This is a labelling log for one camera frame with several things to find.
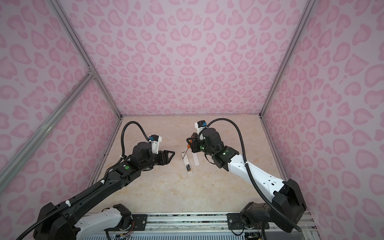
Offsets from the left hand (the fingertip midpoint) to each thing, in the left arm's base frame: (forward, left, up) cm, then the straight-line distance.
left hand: (172, 151), depth 78 cm
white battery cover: (+5, -12, -19) cm, 23 cm away
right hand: (+3, -9, +6) cm, 11 cm away
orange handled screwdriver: (+1, -9, +2) cm, 9 cm away
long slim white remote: (+2, -7, -17) cm, 19 cm away
